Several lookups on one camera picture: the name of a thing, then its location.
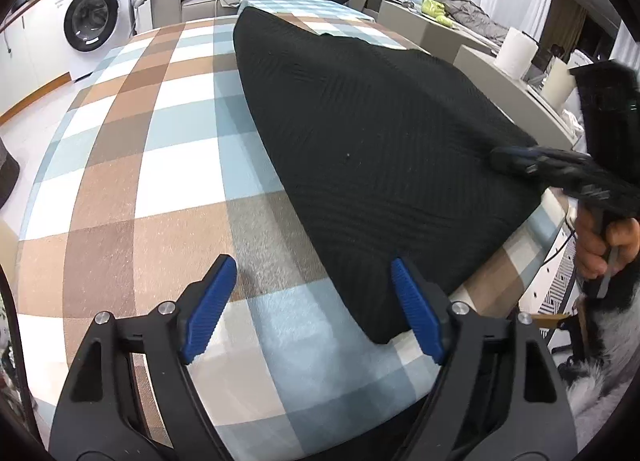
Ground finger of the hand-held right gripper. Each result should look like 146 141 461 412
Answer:
489 144 593 187

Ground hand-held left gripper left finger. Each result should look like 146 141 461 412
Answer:
50 253 238 461

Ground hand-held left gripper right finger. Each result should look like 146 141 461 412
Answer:
390 257 576 461

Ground black knit sweater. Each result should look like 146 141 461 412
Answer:
232 6 546 346

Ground person's right forearm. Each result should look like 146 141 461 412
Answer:
565 266 640 422

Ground person's right hand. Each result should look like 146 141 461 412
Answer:
574 204 640 279

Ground white paper towel roll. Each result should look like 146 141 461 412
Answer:
494 27 540 79
541 57 578 109

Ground large beige cabinet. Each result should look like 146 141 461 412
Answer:
452 44 586 152

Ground brown curtain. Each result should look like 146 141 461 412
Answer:
542 0 591 59

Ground grey quilted garment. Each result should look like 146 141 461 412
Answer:
442 0 511 42

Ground brown blue plaid blanket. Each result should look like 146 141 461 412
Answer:
17 11 571 447

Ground yellow-green toy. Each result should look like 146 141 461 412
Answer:
420 0 448 24

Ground teal plaid cloth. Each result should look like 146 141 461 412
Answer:
237 0 378 24

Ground white washing machine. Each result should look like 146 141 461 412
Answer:
54 0 136 81

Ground white kitchen base cabinets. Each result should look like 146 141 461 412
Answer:
0 0 71 117

